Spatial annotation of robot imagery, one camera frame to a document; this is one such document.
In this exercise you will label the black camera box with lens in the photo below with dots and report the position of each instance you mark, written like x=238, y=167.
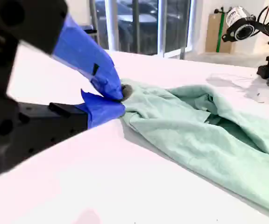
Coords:
x=242, y=29

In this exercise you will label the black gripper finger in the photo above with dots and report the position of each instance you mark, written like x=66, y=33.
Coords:
x=265, y=68

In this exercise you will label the pale green T-shirt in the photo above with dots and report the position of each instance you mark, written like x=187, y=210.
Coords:
x=186, y=130

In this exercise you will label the white window frame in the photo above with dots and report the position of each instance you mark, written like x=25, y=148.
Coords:
x=161, y=23

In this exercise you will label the dark car outside window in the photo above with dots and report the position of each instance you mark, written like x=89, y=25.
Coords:
x=129, y=23

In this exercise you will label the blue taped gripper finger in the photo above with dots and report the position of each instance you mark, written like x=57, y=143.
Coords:
x=83, y=51
x=101, y=112

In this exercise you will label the brown cardboard box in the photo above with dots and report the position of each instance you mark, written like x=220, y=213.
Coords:
x=212, y=35

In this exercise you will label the green pole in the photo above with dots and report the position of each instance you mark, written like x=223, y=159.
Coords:
x=220, y=30

